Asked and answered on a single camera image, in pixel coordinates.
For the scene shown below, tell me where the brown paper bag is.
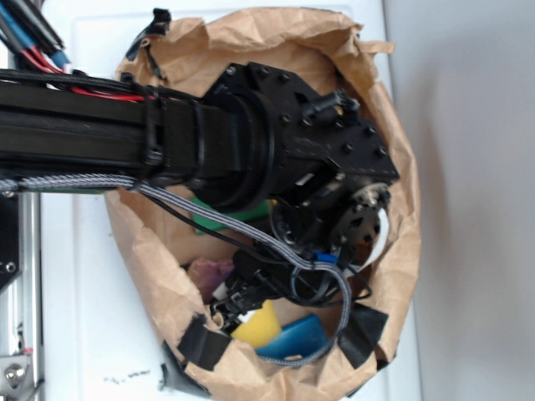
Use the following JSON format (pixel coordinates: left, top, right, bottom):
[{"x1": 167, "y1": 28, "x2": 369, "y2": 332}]
[{"x1": 106, "y1": 8, "x2": 421, "y2": 400}]

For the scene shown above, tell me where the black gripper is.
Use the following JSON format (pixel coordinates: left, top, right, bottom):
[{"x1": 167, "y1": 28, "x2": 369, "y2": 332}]
[{"x1": 210, "y1": 247, "x2": 354, "y2": 334}]

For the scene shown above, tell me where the yellow sponge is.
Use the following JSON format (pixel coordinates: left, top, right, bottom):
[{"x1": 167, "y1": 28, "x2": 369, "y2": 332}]
[{"x1": 231, "y1": 300, "x2": 282, "y2": 348}]

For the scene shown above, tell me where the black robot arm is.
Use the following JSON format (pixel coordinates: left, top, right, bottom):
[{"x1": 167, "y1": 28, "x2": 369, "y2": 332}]
[{"x1": 1, "y1": 63, "x2": 399, "y2": 328}]

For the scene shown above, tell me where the black bracket plate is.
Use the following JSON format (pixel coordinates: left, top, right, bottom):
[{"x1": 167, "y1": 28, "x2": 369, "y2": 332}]
[{"x1": 0, "y1": 192, "x2": 20, "y2": 292}]

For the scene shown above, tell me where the blue rectangular block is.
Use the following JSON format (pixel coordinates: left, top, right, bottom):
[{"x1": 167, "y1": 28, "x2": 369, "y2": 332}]
[{"x1": 256, "y1": 314, "x2": 329, "y2": 359}]

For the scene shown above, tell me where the aluminium frame rail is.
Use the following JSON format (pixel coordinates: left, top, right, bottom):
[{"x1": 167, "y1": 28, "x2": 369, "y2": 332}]
[{"x1": 1, "y1": 193, "x2": 44, "y2": 400}]

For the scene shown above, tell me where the red blue wire bundle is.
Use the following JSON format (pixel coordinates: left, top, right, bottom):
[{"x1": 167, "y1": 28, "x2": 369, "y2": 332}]
[{"x1": 0, "y1": 0, "x2": 155, "y2": 104}]

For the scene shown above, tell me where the green rectangular block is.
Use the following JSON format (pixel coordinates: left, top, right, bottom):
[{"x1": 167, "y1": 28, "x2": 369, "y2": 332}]
[{"x1": 191, "y1": 200, "x2": 270, "y2": 231}]

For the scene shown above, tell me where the grey braided cable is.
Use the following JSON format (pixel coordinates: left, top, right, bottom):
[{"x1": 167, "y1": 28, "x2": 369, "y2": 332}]
[{"x1": 0, "y1": 173, "x2": 353, "y2": 368}]

